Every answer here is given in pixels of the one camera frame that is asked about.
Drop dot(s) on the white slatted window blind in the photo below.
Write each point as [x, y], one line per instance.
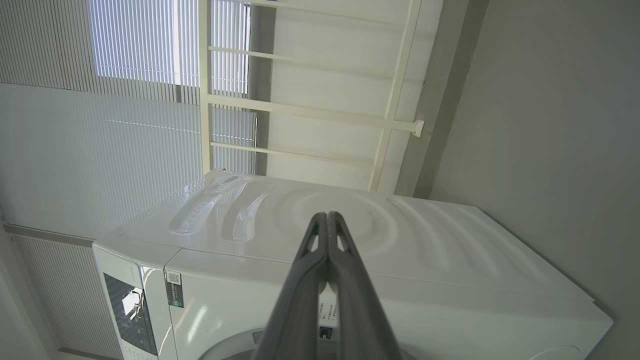
[100, 150]

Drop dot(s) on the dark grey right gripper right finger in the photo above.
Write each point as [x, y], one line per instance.
[357, 310]

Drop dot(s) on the black washing machine control panel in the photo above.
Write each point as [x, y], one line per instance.
[131, 315]

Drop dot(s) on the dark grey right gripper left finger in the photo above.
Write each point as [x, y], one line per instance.
[295, 310]

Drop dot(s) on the small QR code sticker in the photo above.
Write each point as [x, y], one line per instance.
[174, 289]

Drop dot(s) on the white metal rack frame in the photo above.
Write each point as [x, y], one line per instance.
[300, 111]

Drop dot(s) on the white front-load washing machine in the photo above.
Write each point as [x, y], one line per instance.
[425, 300]

